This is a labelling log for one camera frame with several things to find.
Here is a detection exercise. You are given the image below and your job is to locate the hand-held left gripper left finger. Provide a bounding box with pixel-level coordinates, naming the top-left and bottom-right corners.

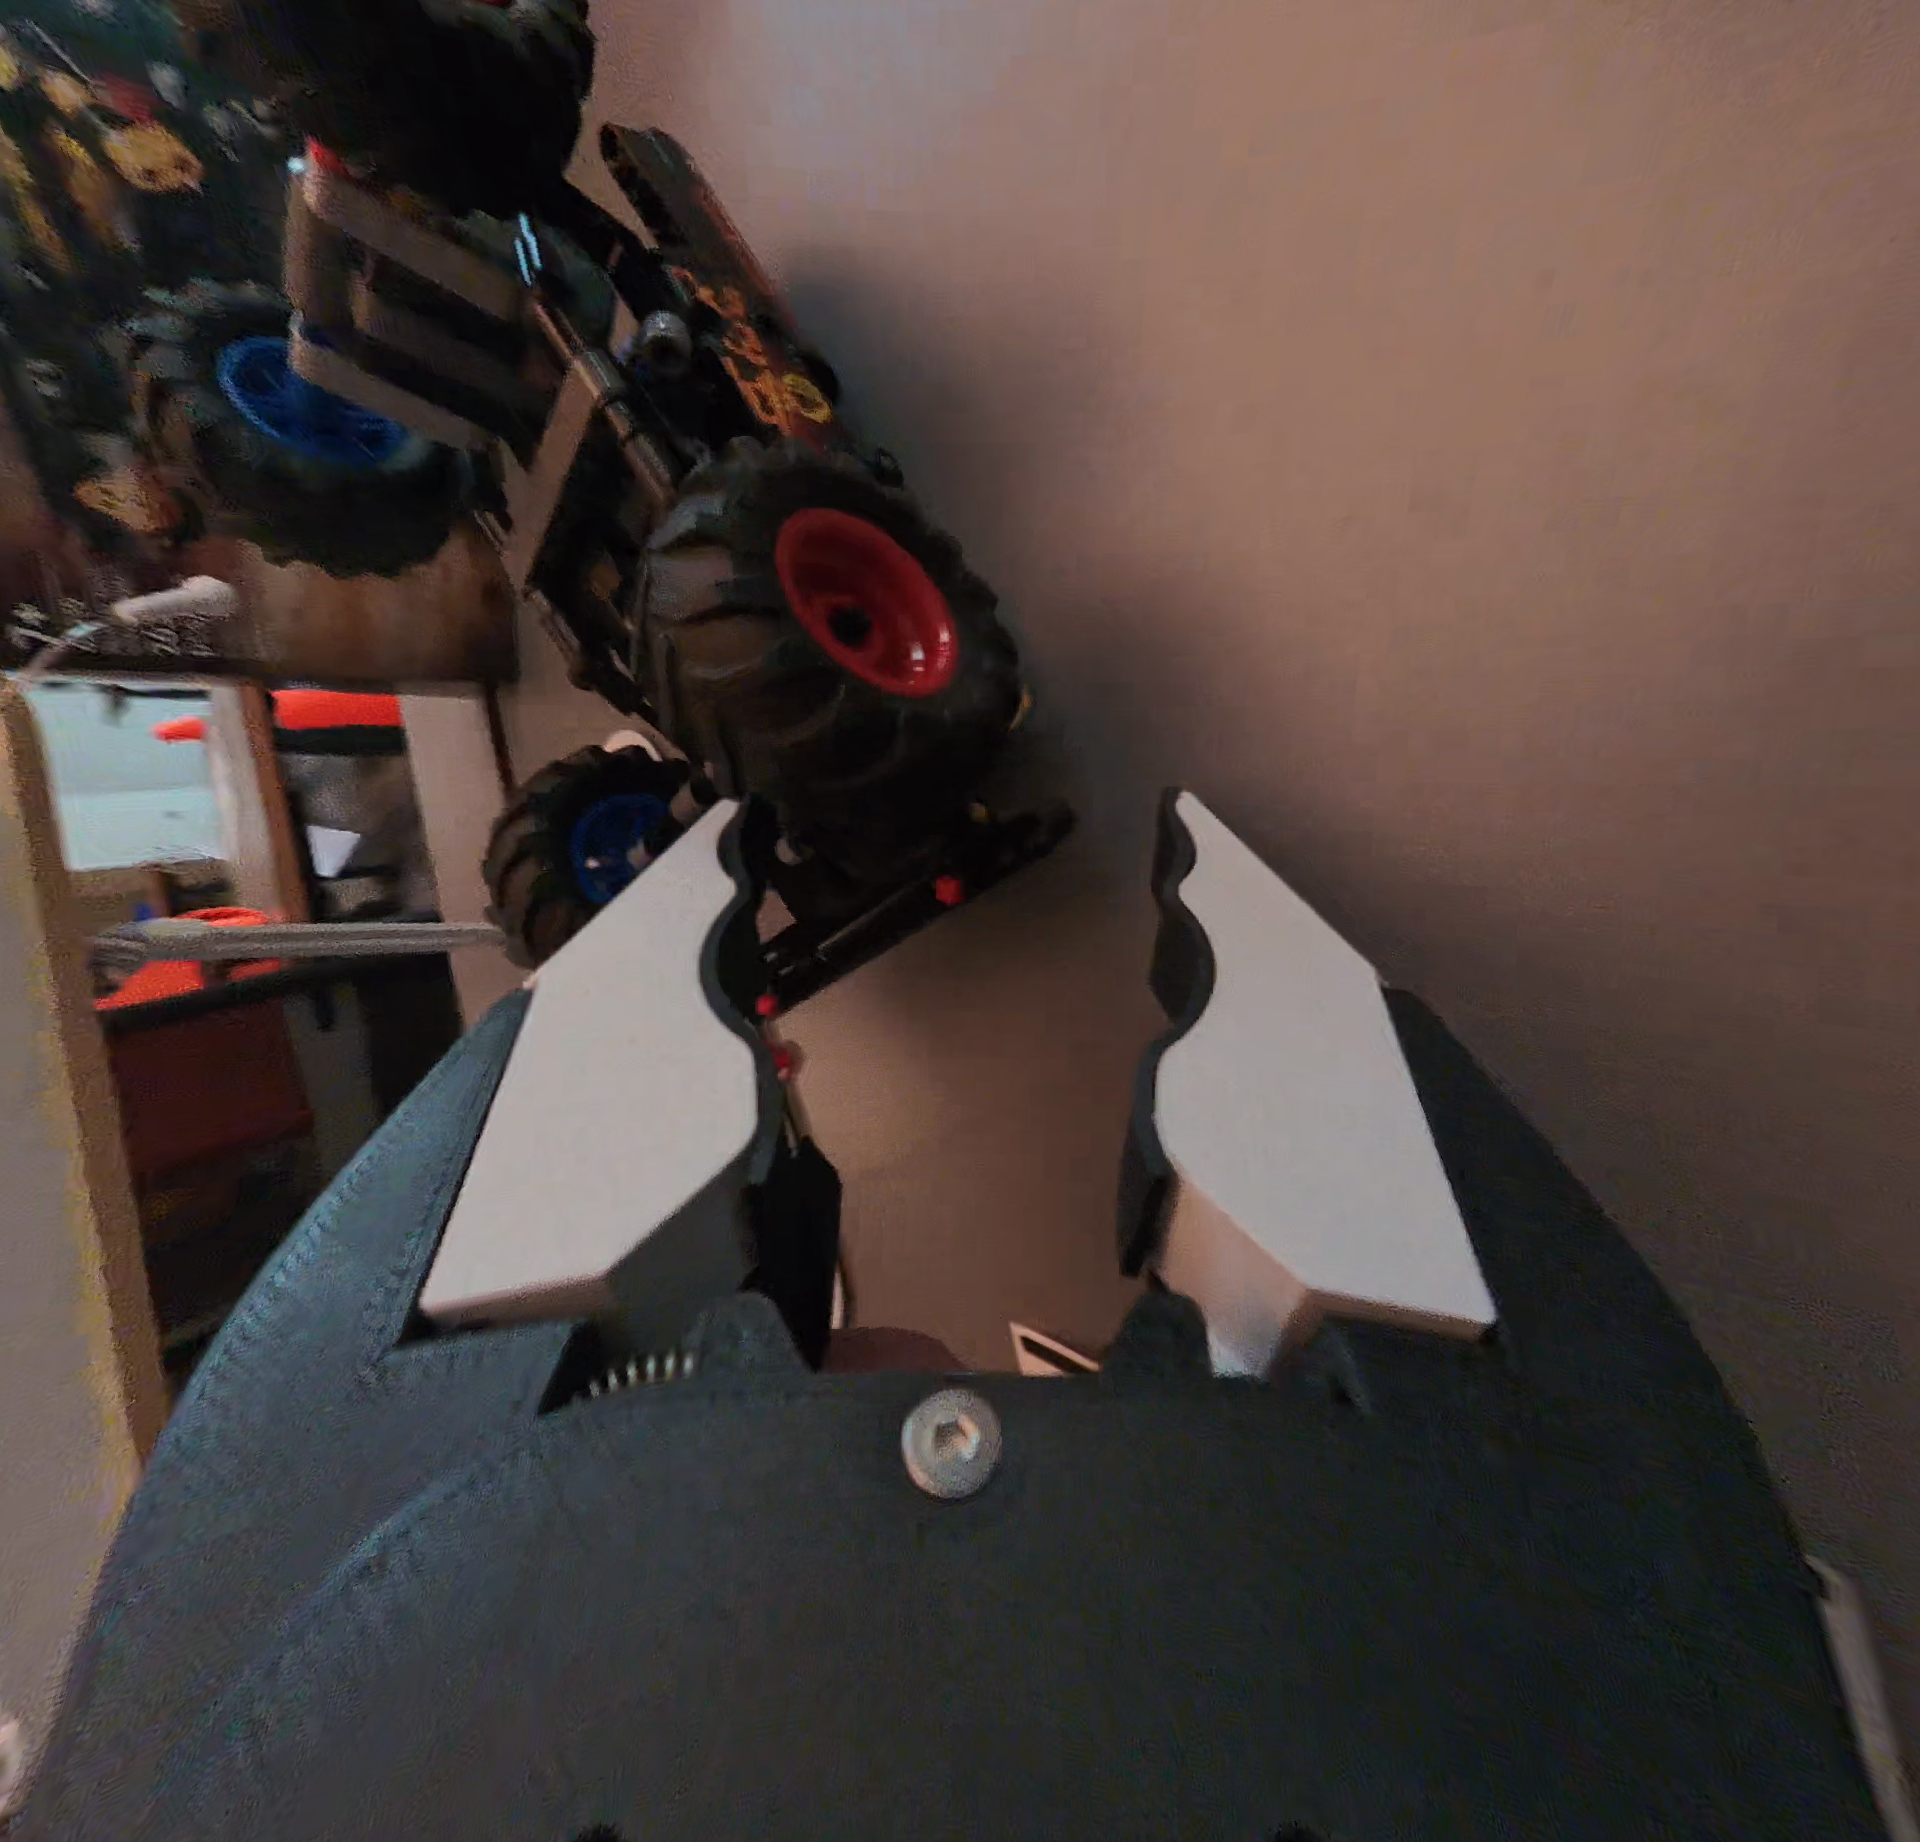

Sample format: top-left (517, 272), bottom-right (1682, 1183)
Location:
top-left (416, 798), bottom-right (847, 1375)

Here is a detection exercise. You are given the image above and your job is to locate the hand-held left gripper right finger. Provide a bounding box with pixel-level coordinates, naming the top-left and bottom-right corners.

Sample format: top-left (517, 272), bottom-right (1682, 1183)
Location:
top-left (1115, 787), bottom-right (1502, 1381)

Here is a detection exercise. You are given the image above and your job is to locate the brick-built monster truck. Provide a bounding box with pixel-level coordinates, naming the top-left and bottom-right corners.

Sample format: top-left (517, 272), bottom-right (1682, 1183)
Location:
top-left (127, 0), bottom-right (1080, 1021)

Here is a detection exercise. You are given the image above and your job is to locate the grey desk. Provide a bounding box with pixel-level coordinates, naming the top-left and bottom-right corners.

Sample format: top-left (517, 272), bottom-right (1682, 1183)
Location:
top-left (405, 0), bottom-right (1920, 1815)

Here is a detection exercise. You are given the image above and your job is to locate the monster truck toy box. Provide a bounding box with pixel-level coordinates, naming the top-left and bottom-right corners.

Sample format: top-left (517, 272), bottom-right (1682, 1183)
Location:
top-left (0, 0), bottom-right (525, 693)

